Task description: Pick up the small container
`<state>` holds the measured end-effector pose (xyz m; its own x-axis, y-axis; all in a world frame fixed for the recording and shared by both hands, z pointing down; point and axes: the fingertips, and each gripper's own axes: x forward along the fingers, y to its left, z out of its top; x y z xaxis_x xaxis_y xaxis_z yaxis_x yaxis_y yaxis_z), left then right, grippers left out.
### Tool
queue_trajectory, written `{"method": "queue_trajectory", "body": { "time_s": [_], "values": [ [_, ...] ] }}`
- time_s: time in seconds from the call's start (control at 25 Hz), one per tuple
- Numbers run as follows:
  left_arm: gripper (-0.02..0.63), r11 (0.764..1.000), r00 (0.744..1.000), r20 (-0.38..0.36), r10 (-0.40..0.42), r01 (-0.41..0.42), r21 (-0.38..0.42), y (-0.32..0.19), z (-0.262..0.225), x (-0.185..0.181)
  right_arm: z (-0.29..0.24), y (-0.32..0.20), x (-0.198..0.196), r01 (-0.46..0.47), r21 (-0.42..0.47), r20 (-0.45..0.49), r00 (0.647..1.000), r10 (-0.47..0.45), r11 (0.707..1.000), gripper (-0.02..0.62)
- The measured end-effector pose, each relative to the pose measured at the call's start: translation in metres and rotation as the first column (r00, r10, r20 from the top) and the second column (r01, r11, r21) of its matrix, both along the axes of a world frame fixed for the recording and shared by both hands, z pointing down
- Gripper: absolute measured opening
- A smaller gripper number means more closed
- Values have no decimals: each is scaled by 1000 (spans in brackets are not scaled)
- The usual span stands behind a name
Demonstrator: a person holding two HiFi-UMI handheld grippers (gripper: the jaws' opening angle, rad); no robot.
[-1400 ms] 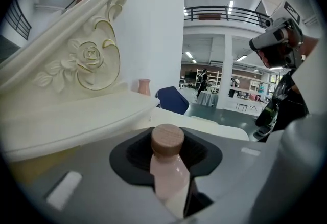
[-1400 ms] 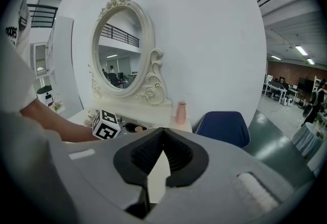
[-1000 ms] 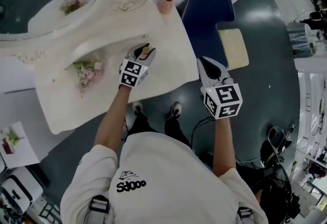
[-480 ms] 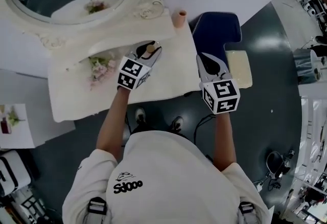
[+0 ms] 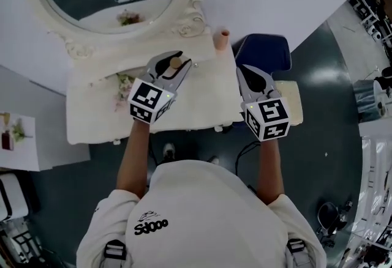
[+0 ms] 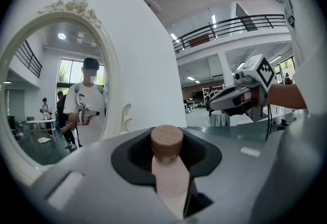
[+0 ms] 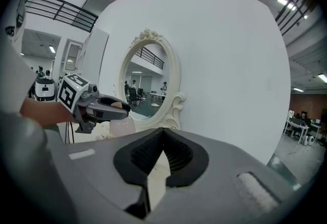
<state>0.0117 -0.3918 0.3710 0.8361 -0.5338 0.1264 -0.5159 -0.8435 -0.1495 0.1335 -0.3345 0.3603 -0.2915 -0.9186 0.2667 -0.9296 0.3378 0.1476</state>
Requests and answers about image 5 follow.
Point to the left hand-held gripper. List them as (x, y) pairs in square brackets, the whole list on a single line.
[(147, 98)]

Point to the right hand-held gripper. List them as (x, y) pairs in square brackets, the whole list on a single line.
[(269, 120)]

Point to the small brown capped bottle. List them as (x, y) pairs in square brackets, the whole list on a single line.
[(175, 62)]

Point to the person's left forearm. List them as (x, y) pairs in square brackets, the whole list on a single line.
[(134, 162)]

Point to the person's right forearm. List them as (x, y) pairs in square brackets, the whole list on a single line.
[(269, 169)]

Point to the white dressing table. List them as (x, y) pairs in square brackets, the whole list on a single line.
[(205, 95)]

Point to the cream upholstered stool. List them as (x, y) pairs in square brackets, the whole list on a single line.
[(292, 101)]

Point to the dark blue chair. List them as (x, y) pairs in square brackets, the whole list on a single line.
[(263, 49)]

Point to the pale pink flower bouquet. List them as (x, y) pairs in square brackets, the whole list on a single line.
[(124, 89)]

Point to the pink ceramic vase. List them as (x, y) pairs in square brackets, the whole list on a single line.
[(221, 40)]

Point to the person's left shoe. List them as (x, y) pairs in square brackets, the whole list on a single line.
[(168, 150)]

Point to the person's shoe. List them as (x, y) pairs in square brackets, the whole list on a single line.
[(214, 159), (168, 150)]

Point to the person's right shoe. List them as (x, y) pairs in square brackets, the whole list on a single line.
[(214, 159)]

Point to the grey-blue pleated cover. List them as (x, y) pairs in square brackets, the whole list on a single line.
[(366, 98)]

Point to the oval white-framed mirror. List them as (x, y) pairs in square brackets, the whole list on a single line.
[(76, 0)]

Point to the row of white office desks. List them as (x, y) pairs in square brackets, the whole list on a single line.
[(367, 16)]

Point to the person's white printed shirt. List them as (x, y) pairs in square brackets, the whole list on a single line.
[(199, 214)]

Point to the black office chair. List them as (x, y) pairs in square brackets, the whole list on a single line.
[(327, 216)]

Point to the white glossy cabinets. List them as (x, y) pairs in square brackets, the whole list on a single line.
[(376, 184)]

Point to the small green white flower sprig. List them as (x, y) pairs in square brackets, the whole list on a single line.
[(18, 131)]

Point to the white low cabinet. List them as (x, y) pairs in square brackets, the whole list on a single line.
[(21, 156)]

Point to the dark red box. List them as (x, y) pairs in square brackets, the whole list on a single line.
[(6, 140)]

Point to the white seat with black trim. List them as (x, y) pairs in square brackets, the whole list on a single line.
[(10, 196)]

